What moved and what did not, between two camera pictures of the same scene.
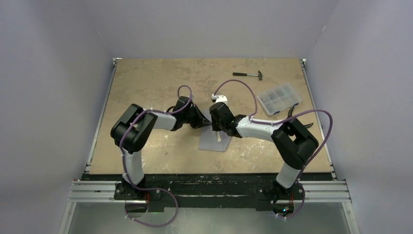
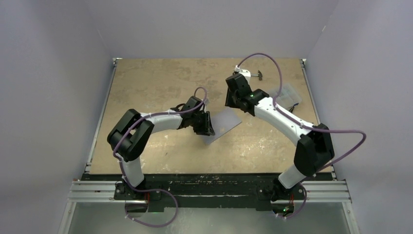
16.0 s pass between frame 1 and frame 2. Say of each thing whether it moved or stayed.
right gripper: moved
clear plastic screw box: stayed
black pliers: stayed
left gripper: stayed
